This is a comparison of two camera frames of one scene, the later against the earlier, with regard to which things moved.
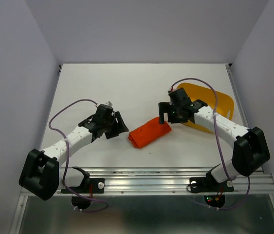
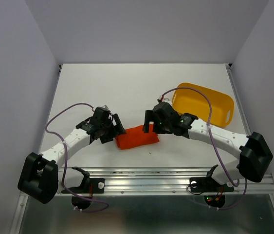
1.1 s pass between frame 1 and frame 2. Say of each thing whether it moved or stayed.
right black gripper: moved
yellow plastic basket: stayed
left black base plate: stayed
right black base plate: stayed
